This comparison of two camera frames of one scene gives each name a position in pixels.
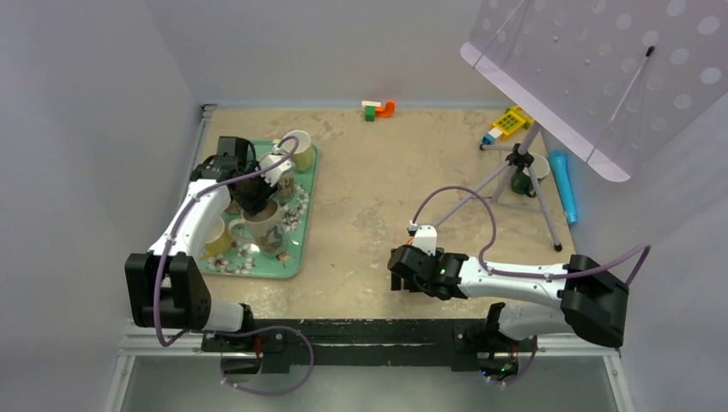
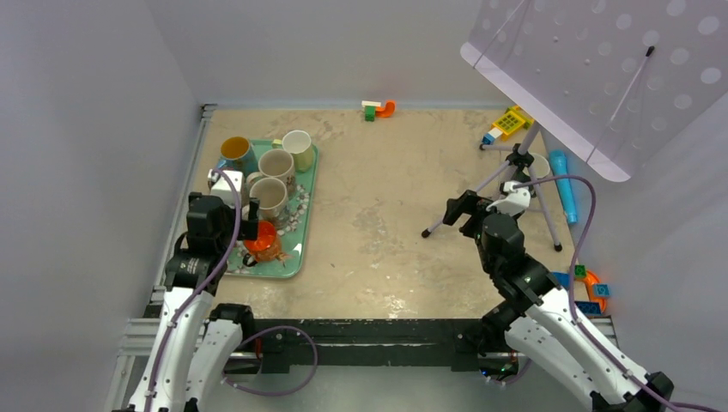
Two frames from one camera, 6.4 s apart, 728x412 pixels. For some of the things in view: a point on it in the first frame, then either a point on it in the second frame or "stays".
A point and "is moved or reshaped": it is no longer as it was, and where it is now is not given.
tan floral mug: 263,231 is moved or reshaped
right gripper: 397,281 -> 468,203
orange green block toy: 373,109 stays
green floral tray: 242,259 stays
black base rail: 456,342 stays
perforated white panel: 616,81 stays
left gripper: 257,203 -> 247,229
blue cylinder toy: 560,165 stays
